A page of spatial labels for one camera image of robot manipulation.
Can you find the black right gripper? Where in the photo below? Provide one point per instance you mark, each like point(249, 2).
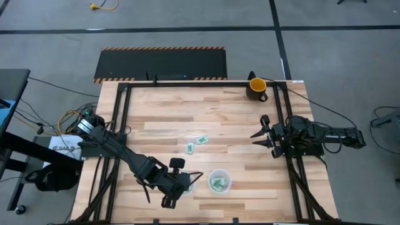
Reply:
point(279, 136)

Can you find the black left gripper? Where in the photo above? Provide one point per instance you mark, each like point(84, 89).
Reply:
point(173, 184)

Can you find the green stevia sweetener packet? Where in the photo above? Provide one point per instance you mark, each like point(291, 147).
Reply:
point(190, 148)
point(202, 140)
point(218, 182)
point(220, 188)

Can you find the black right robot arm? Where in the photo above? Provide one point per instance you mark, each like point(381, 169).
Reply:
point(343, 134)

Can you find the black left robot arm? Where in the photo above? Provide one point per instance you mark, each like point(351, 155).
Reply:
point(125, 153)

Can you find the left clear plastic cup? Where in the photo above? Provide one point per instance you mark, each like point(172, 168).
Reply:
point(193, 191)

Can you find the clear plastic cup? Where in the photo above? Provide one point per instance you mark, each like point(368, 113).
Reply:
point(227, 189)
point(193, 191)

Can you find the brown mug yellow inside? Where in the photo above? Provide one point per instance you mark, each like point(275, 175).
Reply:
point(254, 93)

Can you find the right clear plastic cup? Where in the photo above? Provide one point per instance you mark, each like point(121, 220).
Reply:
point(227, 189)

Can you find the black power box green light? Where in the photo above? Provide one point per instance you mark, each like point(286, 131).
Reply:
point(87, 112)

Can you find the white printed paper sheet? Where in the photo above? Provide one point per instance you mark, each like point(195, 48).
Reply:
point(64, 145)

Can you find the black bag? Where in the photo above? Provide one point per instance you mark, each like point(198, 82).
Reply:
point(53, 179)

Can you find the black hazard-striped floor mat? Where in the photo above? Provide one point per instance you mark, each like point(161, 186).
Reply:
point(162, 64)

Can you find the grey stand foot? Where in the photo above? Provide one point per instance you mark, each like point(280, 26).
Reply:
point(390, 118)

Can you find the black stand foot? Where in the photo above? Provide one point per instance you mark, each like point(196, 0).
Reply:
point(343, 1)

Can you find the blue board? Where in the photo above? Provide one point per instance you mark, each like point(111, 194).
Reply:
point(2, 112)

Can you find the black equipment cart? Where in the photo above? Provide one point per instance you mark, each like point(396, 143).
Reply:
point(14, 84)

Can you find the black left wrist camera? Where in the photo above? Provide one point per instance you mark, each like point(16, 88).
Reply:
point(177, 163)

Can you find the black frame bracket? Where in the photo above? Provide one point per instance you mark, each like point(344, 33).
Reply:
point(236, 221)
point(155, 222)

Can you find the black triangular bracket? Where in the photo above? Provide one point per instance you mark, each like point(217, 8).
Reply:
point(252, 76)

